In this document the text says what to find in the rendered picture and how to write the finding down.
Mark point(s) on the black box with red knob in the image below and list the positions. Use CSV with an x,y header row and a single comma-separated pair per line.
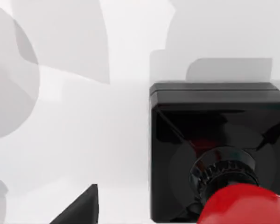
x,y
200,116

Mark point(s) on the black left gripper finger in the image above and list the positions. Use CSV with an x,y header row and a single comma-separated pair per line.
x,y
86,210

